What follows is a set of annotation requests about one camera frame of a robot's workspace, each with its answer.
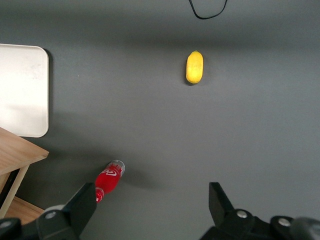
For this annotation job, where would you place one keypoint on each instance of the wooden drawer cabinet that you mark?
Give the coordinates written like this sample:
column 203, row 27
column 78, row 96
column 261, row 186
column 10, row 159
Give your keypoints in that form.
column 22, row 207

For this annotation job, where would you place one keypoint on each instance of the wooden drawer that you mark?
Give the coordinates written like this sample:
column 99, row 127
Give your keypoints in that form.
column 17, row 152

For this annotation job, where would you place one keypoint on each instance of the yellow lemon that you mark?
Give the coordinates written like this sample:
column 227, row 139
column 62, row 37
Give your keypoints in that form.
column 194, row 67

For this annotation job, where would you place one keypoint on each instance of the beige rectangular tray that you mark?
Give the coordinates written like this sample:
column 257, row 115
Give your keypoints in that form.
column 22, row 90

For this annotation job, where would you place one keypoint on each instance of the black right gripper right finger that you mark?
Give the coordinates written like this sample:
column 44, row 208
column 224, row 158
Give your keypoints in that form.
column 225, row 220

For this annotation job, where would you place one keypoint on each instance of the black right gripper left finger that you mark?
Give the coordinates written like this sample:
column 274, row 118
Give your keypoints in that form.
column 75, row 212

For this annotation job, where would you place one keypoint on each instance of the red plastic soda bottle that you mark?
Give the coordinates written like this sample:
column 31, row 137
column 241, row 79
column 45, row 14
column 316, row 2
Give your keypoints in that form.
column 110, row 178

